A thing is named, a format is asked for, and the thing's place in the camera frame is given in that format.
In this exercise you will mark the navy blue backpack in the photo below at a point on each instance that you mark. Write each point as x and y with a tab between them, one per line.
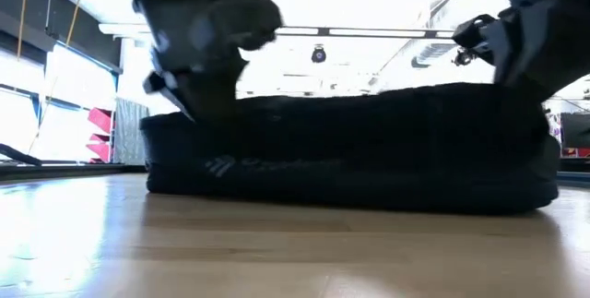
350	150

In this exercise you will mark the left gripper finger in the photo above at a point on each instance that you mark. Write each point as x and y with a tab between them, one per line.
161	85

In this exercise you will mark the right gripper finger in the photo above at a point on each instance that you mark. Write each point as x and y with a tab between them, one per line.
472	35

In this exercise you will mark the ceiling light rail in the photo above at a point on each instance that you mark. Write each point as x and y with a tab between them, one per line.
369	32

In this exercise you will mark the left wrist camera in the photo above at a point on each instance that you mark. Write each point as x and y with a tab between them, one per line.
244	21

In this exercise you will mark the black ceiling camera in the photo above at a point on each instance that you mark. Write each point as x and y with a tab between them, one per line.
318	54

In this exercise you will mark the red shelf unit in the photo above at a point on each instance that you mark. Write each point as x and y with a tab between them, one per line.
102	136

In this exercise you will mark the grey corrugated panel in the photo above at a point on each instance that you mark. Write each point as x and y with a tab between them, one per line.
129	132

